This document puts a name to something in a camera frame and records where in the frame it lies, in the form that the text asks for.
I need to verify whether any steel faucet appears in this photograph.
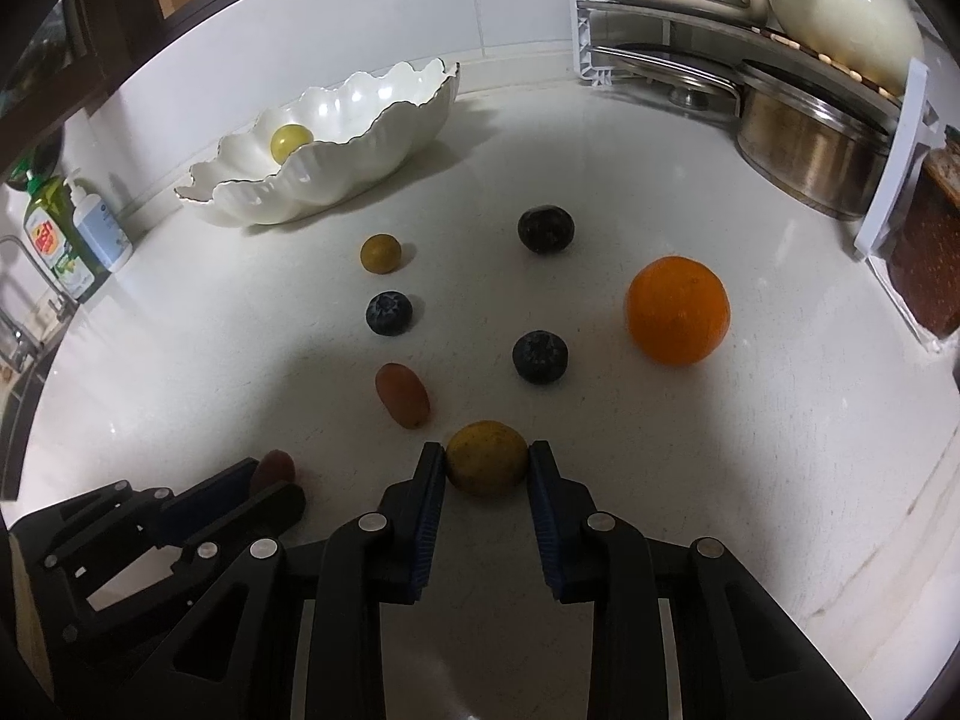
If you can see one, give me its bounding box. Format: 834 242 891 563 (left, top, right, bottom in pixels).
2 234 80 374

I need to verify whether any yellow small fruit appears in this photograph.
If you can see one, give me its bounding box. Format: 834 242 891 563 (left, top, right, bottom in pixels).
446 421 527 497

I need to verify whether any white scalloped fruit bowl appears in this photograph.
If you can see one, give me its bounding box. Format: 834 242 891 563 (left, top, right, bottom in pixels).
174 59 460 227

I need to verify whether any glass pot lid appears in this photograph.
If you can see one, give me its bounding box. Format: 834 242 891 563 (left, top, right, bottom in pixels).
590 44 742 115

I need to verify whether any orange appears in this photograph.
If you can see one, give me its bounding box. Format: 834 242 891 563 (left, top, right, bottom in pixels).
625 255 731 367

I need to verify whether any green dish soap bottle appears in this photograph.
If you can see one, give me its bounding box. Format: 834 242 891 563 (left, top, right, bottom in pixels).
11 158 107 302

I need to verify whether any white corner shelf rack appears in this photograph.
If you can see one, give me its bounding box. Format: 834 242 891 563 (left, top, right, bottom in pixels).
571 0 958 355

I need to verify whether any yellow-brown small fruit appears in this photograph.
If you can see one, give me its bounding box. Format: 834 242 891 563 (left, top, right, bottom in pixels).
359 234 404 275

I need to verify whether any glass jar with sauce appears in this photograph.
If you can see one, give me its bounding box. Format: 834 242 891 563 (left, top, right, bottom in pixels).
887 125 960 340

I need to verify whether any steel pot on counter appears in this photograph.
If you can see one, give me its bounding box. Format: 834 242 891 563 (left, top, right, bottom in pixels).
736 60 892 221

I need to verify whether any woven trivet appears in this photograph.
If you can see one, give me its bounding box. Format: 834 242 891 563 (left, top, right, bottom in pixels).
748 26 901 104

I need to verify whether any red oblong grape tomato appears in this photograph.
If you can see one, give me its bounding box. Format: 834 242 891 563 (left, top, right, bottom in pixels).
374 362 431 429

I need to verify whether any white pump bottle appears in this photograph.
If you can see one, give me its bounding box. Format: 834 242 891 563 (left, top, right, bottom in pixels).
67 171 133 273

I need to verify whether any green apple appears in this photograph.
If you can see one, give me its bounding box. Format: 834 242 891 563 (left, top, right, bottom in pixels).
268 124 314 164

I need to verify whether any cream ceramic pot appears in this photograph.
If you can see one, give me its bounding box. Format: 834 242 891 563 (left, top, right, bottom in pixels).
768 0 924 96

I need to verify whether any brown window frame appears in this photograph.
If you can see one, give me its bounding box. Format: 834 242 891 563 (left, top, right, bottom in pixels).
2 0 238 174

